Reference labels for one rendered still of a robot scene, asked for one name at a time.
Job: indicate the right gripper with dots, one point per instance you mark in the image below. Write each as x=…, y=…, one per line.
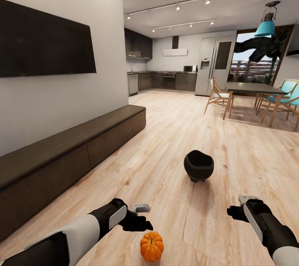
x=237, y=213

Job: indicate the pumpkin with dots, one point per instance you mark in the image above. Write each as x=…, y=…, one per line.
x=151, y=246

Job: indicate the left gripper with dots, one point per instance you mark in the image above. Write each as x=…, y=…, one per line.
x=138, y=224

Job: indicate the cauldron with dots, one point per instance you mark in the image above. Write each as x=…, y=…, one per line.
x=199, y=166

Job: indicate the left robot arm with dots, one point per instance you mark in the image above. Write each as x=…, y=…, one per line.
x=67, y=245

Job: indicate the room light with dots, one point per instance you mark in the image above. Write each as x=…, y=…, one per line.
x=267, y=27

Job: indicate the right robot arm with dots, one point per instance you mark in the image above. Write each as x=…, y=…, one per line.
x=279, y=239

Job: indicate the dishwasher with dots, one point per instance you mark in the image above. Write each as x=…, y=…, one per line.
x=133, y=84

